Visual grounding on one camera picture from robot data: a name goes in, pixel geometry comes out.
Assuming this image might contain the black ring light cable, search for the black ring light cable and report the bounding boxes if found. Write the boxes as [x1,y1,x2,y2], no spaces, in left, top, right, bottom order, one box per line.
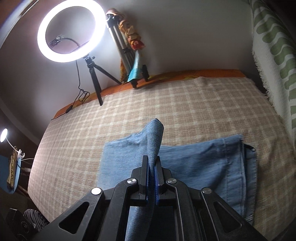
[51,37,91,121]

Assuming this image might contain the blue chair seat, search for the blue chair seat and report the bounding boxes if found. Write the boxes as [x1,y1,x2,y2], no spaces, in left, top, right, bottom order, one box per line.
[0,156,22,194]

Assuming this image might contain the striped dark basket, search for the striped dark basket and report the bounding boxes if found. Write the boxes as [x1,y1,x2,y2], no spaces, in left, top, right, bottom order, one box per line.
[23,209,50,231]

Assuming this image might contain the black ring light tripod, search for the black ring light tripod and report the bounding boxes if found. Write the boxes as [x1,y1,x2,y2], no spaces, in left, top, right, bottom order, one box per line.
[83,54,121,106]

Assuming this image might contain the green white patterned pillow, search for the green white patterned pillow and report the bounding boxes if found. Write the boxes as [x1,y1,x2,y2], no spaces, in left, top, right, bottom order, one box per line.
[249,1,295,143]

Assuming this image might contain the light blue denim pants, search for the light blue denim pants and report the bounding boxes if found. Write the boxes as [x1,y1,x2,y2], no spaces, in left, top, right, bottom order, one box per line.
[97,119,257,240]

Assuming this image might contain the bright ring light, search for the bright ring light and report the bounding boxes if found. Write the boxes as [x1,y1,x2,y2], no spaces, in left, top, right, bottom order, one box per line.
[37,1,106,63]

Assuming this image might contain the orange braided fabric strip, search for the orange braided fabric strip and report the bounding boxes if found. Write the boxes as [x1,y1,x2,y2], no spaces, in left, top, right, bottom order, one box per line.
[106,8,145,51]

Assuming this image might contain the white clip desk lamp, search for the white clip desk lamp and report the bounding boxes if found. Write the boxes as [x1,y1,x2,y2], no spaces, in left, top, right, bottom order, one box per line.
[0,128,25,162]

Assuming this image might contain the beige plaid bed blanket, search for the beige plaid bed blanket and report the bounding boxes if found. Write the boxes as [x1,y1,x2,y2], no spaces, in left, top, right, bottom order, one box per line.
[28,77,295,240]

